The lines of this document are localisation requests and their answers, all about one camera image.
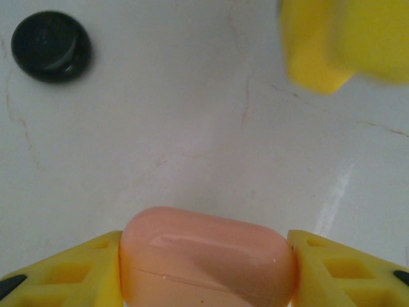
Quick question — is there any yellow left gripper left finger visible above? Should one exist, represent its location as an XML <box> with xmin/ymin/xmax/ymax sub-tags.
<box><xmin>0</xmin><ymin>230</ymin><xmax>124</xmax><ymax>307</ymax></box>

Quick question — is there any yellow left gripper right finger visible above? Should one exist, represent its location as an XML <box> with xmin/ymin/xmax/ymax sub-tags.
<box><xmin>286</xmin><ymin>228</ymin><xmax>409</xmax><ymax>307</ymax></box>

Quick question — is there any pink earbud charging case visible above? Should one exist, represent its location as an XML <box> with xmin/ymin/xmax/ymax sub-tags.
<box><xmin>118</xmin><ymin>206</ymin><xmax>300</xmax><ymax>307</ymax></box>

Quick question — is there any black round cap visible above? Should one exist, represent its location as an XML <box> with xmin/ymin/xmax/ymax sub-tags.
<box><xmin>10</xmin><ymin>10</ymin><xmax>93</xmax><ymax>83</ymax></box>

